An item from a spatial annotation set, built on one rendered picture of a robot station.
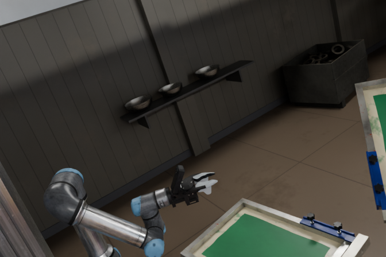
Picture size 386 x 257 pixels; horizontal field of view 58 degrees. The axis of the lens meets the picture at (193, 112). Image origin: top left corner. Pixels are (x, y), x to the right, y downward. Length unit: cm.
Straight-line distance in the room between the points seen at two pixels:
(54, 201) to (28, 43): 349
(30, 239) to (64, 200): 27
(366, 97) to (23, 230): 195
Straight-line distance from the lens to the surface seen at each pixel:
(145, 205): 145
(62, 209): 133
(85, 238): 155
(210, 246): 225
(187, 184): 144
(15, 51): 466
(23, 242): 155
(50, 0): 306
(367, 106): 231
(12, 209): 149
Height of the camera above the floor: 240
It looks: 19 degrees down
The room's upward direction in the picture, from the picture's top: 19 degrees counter-clockwise
